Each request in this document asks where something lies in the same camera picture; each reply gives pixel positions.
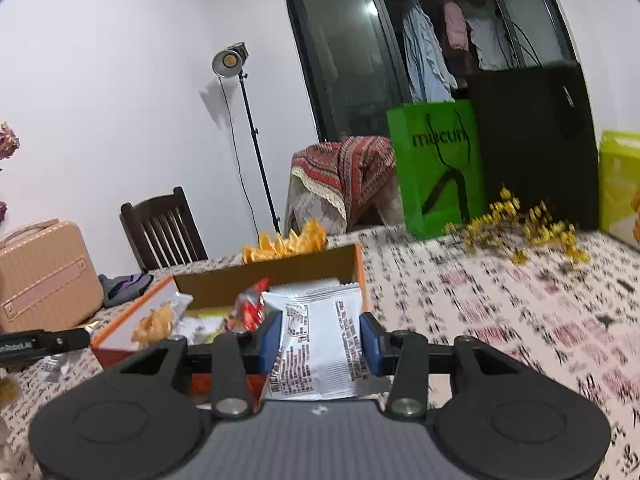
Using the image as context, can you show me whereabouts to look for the pink artificial flowers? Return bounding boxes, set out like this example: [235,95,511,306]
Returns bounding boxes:
[0,121,21,226]

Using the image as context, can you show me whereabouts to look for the studio light on stand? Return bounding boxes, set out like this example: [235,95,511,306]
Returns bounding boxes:
[211,41,283,236]

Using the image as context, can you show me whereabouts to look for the hanging pink garment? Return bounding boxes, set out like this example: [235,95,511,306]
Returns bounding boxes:
[444,1,471,53]

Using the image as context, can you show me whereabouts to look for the yellow cracker snack packet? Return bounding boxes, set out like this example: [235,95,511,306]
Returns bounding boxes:
[131,305,176,346]

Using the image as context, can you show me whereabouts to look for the pink hard suitcase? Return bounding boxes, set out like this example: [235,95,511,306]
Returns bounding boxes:
[0,219,105,333]

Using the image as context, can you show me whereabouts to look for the grey and purple cloth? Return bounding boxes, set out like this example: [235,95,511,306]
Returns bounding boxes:
[97,272,155,309]

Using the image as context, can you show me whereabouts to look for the yellow flower branch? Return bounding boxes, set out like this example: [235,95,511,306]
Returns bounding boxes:
[442,186,591,267]

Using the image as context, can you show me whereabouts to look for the black paper shopping bag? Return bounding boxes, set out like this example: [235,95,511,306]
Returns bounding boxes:
[467,25,601,231]

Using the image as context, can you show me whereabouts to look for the hanging light blue shirt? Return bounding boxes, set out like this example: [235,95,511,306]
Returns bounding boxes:
[401,0,458,103]

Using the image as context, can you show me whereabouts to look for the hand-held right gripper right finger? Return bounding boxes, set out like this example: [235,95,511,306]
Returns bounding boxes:
[359,311,521,421]

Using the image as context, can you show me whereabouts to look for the red patterned cloth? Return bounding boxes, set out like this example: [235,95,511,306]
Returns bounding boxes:
[291,136,401,226]

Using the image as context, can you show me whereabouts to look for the hanging white garment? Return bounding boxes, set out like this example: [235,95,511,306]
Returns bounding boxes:
[467,15,516,72]

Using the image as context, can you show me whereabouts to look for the red cartoon snack packet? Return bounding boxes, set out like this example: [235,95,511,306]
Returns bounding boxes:
[227,278,271,333]

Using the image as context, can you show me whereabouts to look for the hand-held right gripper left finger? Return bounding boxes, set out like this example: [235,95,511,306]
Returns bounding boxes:
[107,311,285,421]

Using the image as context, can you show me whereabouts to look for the large green snack packet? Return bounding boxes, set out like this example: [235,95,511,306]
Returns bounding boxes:
[187,310,236,343]

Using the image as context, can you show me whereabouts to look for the orange cardboard box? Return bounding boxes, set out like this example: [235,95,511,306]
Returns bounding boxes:
[90,242,371,401]

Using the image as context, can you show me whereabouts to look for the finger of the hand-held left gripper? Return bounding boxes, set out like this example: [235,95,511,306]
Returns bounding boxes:
[32,326,92,356]

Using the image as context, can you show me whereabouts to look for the orange artificial flowers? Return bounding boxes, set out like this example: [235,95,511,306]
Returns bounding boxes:
[241,220,328,265]

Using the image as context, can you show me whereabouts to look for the light green snack box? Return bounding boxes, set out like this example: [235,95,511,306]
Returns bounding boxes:
[597,130,640,251]

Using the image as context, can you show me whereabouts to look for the dark glass sliding door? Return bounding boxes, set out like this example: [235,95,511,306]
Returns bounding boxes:
[281,0,583,146]

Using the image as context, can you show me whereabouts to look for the green paper shopping bag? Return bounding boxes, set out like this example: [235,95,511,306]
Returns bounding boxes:
[386,100,487,240]

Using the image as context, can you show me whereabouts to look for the dark wooden chair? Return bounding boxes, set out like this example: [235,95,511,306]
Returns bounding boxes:
[120,186,209,273]

